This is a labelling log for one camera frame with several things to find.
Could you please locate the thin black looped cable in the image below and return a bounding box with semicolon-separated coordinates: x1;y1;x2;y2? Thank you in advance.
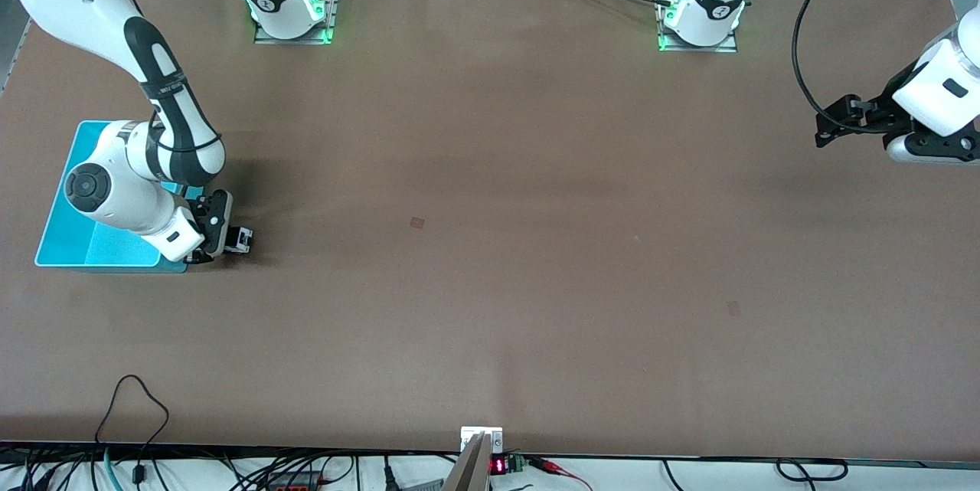
96;375;171;486

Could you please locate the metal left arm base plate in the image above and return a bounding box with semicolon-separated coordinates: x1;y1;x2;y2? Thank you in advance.
656;0;740;54

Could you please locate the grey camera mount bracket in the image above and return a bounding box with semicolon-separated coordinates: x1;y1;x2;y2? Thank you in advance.
443;427;505;491

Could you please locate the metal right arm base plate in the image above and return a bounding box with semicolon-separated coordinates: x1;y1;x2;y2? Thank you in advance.
253;0;343;46

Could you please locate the black coiled cable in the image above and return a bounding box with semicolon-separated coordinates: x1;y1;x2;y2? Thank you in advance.
776;459;849;483

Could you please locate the turquoise plastic bin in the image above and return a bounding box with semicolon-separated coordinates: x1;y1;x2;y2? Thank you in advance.
34;120;207;274

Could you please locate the red clip lead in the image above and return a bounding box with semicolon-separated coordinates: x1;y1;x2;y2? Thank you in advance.
528;457;594;491

